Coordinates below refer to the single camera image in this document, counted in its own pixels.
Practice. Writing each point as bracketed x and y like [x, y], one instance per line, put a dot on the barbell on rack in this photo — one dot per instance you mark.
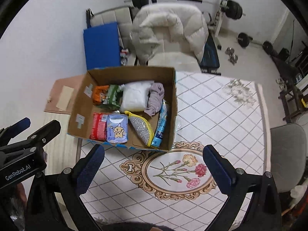
[230, 8]

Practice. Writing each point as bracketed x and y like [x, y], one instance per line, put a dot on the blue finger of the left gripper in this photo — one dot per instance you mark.
[15, 129]

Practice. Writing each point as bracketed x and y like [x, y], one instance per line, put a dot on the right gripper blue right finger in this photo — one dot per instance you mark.
[220, 169]

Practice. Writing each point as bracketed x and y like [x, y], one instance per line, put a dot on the blue folded mat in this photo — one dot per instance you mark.
[102, 47]

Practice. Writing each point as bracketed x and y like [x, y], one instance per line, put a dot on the white bag of cotton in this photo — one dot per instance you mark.
[135, 96]

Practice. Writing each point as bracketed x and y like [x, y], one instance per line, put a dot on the black weight bench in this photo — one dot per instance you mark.
[210, 61]

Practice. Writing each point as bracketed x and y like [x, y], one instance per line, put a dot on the green snack packet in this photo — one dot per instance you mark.
[113, 99]

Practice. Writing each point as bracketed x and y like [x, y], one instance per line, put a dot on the floral tablecloth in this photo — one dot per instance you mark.
[175, 189]

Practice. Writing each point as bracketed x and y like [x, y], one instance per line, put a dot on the white shoes pair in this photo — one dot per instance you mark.
[282, 84]

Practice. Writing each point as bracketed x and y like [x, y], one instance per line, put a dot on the long blue packet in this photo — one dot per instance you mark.
[162, 122]

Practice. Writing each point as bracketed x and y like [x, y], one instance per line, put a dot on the cardboard box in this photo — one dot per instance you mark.
[81, 118]

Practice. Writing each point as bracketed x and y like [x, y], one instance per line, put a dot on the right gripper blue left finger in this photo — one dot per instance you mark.
[87, 168]

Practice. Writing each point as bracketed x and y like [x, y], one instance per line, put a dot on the floor barbell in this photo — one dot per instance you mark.
[245, 40]

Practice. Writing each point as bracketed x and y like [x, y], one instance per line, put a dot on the pink cardboard sheet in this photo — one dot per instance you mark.
[73, 82]

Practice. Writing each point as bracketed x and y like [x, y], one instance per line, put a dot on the chrome dumbbells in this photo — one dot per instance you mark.
[233, 58]

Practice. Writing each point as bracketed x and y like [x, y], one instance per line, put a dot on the red snack packet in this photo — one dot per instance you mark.
[98, 131]

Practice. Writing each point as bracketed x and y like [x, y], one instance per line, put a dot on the grey office chair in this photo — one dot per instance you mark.
[288, 155]

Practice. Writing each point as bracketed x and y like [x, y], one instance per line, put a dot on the beige paper piece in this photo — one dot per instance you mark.
[64, 98]

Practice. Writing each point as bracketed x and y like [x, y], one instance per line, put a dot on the blue tissue pack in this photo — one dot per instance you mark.
[117, 128]

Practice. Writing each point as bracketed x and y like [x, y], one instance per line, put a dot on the orange snack packet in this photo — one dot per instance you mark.
[99, 94]

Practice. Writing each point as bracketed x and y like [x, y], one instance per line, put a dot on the beige padded chair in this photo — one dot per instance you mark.
[124, 17]

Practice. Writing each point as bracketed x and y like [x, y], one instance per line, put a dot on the purple grey cloth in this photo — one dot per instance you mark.
[156, 95]

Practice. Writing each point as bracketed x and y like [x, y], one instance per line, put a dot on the white puffer jacket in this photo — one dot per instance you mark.
[169, 34]

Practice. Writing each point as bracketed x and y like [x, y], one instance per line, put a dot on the dark wooden chair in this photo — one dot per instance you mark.
[293, 95]

